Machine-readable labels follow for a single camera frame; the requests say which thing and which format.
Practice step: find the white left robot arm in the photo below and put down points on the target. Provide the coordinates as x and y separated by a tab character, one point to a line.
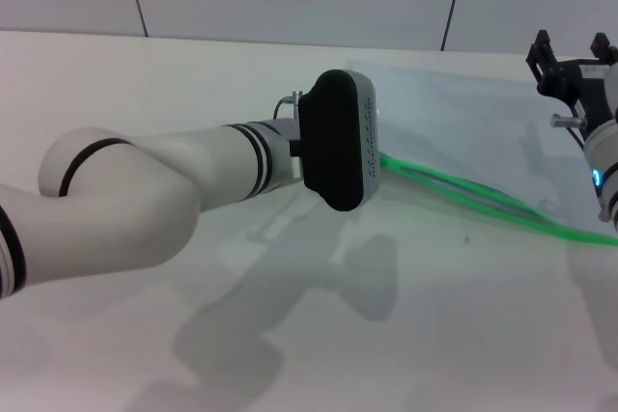
145	190

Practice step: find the transparent green-zip document bag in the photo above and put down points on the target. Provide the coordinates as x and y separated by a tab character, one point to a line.
458	132

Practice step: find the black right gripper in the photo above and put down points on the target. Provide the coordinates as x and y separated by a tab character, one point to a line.
565	79

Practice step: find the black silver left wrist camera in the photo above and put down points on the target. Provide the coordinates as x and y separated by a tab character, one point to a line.
333	137

